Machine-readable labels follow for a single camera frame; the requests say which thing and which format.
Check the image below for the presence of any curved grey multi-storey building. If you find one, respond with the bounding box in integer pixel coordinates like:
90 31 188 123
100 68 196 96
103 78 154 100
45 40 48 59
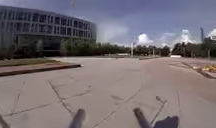
0 4 98 56

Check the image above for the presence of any row of trees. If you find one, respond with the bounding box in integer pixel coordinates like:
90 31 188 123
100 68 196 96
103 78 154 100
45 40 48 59
0 35 216 61

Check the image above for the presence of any grass strip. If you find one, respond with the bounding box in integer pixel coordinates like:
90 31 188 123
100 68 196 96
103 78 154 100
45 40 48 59
0 58 62 68

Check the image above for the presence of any grey concrete slab plaza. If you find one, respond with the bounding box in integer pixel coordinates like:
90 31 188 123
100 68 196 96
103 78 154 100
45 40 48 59
0 55 216 128

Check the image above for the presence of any pale pole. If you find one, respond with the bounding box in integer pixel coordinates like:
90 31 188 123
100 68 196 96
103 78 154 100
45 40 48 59
130 41 134 58

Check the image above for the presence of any dark raised kerb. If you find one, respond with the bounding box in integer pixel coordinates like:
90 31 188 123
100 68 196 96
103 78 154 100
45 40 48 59
0 63 83 78

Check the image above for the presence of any robot's own part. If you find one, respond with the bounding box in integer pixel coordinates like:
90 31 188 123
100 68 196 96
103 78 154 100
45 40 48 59
68 108 87 128
132 107 152 128

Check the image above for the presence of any yellow flower bed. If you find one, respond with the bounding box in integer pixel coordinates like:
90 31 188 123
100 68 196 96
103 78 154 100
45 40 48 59
192 63 216 80

